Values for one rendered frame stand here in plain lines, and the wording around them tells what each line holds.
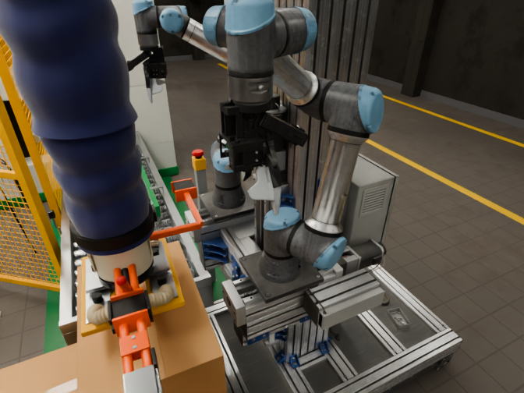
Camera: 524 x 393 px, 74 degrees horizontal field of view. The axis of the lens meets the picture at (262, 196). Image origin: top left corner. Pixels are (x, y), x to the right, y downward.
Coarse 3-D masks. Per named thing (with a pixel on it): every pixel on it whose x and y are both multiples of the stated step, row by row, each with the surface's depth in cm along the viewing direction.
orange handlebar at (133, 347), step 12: (192, 204) 129; (168, 228) 117; (180, 228) 117; (192, 228) 118; (132, 264) 102; (132, 276) 98; (120, 288) 94; (132, 288) 94; (144, 324) 84; (120, 336) 82; (132, 336) 80; (144, 336) 81; (120, 348) 78; (132, 348) 78; (144, 348) 78; (132, 360) 77; (144, 360) 76
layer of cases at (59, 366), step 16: (48, 352) 149; (64, 352) 149; (16, 368) 143; (32, 368) 143; (48, 368) 143; (64, 368) 143; (0, 384) 137; (16, 384) 137; (32, 384) 137; (48, 384) 137; (64, 384) 137
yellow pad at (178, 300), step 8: (160, 240) 130; (152, 248) 126; (160, 248) 126; (168, 256) 123; (168, 264) 119; (168, 272) 115; (152, 280) 112; (160, 280) 109; (168, 280) 112; (176, 280) 113; (152, 288) 109; (176, 288) 110; (176, 296) 107; (168, 304) 105; (176, 304) 105; (184, 304) 106; (152, 312) 103; (160, 312) 104
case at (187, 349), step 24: (144, 288) 127; (192, 288) 127; (168, 312) 118; (192, 312) 118; (96, 336) 110; (168, 336) 110; (192, 336) 110; (96, 360) 103; (120, 360) 103; (168, 360) 103; (192, 360) 103; (216, 360) 104; (96, 384) 96; (120, 384) 96; (168, 384) 100; (192, 384) 105; (216, 384) 110
